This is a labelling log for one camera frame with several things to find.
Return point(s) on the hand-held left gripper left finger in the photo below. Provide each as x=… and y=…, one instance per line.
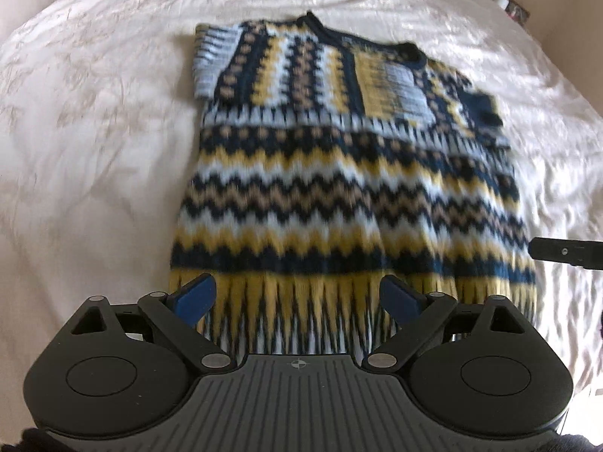
x=195, y=299

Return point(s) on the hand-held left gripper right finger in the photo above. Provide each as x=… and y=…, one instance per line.
x=399, y=301

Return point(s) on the cream embroidered bedspread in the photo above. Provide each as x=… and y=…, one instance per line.
x=103, y=127

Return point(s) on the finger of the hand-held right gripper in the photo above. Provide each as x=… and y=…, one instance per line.
x=565, y=250

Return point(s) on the patterned knit sweater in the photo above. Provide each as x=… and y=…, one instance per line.
x=329, y=188

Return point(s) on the dark picture frame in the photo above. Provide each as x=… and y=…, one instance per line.
x=518, y=13

